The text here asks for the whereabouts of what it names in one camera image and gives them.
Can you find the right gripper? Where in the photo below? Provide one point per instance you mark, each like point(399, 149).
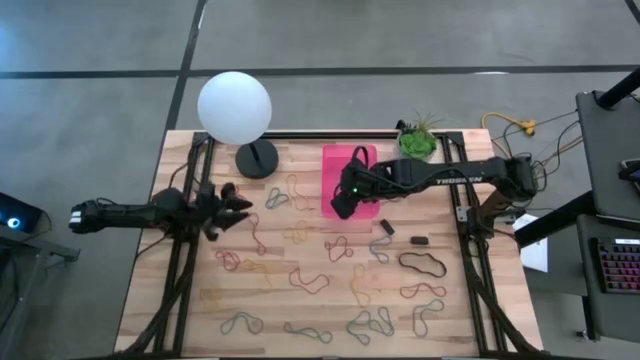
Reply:
point(365, 182)

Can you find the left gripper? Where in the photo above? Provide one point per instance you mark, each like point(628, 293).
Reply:
point(207, 212)

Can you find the red rubber band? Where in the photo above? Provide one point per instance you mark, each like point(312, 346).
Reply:
point(256, 235)
point(310, 292)
point(227, 260)
point(422, 285)
point(326, 246)

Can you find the blue rubber band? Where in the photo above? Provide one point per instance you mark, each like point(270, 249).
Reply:
point(266, 201)
point(242, 314)
point(415, 320)
point(371, 245)
point(349, 330)
point(307, 331)
point(391, 325)

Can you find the small black block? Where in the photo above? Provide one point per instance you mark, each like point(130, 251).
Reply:
point(419, 240)
point(386, 226)

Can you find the orange rubber band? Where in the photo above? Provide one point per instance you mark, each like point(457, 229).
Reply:
point(297, 195)

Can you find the yellow rubber band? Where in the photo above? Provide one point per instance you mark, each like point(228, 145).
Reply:
point(353, 285)
point(255, 265)
point(212, 298)
point(298, 232)

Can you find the black rubber band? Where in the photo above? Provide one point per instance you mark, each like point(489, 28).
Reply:
point(400, 258)

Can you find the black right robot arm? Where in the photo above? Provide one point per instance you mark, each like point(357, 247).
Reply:
point(450, 175)

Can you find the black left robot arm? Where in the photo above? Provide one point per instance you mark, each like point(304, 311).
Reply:
point(125, 215)

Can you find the pink plastic bin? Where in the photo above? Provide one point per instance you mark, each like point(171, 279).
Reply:
point(332, 165)

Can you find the succulent in patterned pot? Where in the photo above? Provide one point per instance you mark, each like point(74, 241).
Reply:
point(417, 142)

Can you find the white globe table lamp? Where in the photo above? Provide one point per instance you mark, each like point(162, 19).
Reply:
point(235, 107)

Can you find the white paper sheet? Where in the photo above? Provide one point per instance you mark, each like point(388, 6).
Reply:
point(535, 255)

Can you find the grey metal stand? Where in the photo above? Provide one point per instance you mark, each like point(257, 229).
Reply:
point(30, 245)

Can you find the black desk beam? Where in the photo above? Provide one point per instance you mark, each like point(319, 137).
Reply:
point(555, 222)

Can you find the black device with blue light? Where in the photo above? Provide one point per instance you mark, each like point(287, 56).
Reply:
point(20, 210)

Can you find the dark grey desk top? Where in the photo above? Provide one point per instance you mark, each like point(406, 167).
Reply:
point(605, 160)

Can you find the grey desk with keyboard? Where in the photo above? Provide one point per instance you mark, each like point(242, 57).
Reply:
point(590, 310)

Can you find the backlit keyboard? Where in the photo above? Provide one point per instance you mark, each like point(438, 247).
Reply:
point(620, 265)

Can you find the black phone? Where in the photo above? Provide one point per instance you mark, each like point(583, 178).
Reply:
point(631, 172)

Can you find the black pole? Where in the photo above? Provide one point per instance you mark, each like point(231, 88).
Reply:
point(620, 89)

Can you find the grey metal bracket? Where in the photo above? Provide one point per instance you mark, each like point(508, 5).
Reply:
point(462, 214)

